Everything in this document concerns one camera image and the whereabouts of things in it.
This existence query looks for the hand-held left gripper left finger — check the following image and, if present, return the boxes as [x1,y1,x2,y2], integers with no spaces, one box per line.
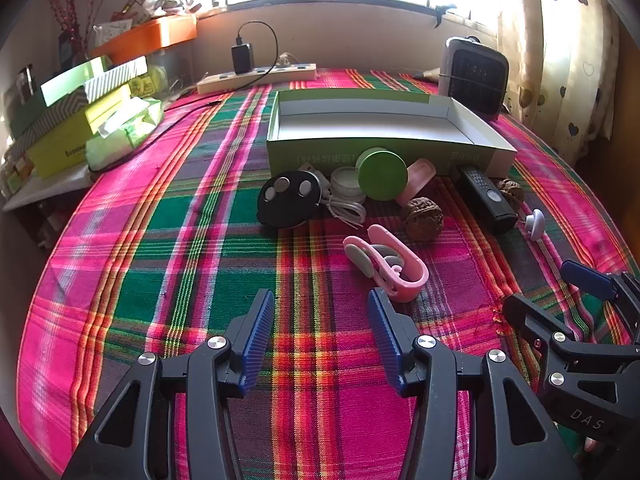
[60,288,276,480]

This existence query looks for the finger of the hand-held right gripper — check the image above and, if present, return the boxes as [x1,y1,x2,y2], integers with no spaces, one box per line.
[560,258,640,346]
[501,292,640,397]

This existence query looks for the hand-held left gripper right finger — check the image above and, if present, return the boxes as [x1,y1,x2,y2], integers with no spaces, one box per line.
[367,288,583,480]

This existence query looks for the pink and grey clip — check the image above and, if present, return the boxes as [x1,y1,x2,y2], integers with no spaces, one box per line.
[343,225,430,303]

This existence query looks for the white mushroom-shaped knob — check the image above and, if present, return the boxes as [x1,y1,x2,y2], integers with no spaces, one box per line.
[522,208,548,242]

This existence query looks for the brown walnut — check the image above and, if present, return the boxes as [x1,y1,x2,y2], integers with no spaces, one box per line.
[496,178,526,208]
[404,197,445,243]

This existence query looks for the black doorbell button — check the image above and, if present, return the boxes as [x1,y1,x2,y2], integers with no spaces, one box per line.
[459,165,518,235]

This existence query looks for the black key fob remote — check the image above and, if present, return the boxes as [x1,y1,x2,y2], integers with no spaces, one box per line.
[257,170,323,228]

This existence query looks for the white charging cable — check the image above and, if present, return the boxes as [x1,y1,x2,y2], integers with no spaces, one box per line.
[300,162,368,223]

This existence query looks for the small white jar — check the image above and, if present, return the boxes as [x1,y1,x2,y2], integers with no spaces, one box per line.
[330,166,365,200]

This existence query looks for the green round lid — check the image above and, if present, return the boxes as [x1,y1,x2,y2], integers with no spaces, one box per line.
[356,147,408,202]

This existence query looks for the green cardboard box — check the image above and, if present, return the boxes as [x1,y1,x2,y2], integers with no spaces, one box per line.
[266,89,518,177]

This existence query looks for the pink green plaid tablecloth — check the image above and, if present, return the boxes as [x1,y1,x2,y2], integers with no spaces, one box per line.
[17,67,636,480]

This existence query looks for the cream heart-print curtain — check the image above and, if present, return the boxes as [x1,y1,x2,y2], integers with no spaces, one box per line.
[497,0,621,161]

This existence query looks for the grey space heater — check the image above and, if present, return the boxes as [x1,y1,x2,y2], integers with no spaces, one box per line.
[438,36,510,122]

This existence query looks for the green tissue pack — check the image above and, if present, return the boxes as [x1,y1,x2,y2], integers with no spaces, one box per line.
[85,97,165,171]

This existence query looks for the white power strip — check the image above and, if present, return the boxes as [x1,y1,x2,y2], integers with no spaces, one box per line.
[196,62,318,95]

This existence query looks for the white shelf board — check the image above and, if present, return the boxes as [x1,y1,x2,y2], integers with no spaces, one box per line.
[1,165,93,211]

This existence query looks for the yellow-green cardboard box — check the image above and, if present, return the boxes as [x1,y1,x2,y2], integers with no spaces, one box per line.
[26,82,132,179]

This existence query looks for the yellow-green small packets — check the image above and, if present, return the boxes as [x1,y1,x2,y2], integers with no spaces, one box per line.
[129,67,168,97]

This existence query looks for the black charger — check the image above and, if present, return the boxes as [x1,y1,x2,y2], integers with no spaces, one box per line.
[231,35,255,75]

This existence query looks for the clear plastic container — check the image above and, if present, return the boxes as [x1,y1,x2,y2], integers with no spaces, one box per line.
[147,47,197,98]

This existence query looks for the row of small green packets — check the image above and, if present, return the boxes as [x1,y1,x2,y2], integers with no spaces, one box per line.
[0,155,36,196]

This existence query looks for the white grey striped box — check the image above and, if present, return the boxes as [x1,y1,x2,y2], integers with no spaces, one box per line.
[84,56,149,102]

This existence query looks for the grey zigzag patterned box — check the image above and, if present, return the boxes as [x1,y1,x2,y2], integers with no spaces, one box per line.
[9,91,96,153]

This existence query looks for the light green flat box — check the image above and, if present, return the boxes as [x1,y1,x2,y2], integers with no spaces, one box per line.
[40,55,112,107]

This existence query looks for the orange plastic tray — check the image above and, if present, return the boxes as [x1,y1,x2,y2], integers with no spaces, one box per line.
[90,14,198,63]

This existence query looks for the dark green box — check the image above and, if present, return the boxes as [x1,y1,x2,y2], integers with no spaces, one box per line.
[4,77,48,138]

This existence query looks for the white printed paper bag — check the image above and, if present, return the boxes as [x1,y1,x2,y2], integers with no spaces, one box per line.
[92,19,133,47]

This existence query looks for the crumpled white plastic bag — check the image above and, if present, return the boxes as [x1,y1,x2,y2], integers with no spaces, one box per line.
[150,0,201,17]

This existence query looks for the red artificial flower branches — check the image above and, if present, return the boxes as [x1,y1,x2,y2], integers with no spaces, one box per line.
[42,0,101,53]

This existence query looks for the black charger cable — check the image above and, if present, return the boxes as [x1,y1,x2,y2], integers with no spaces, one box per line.
[125,21,279,156]

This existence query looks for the small dark frame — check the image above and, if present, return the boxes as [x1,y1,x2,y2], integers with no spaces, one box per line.
[15,64,37,103]

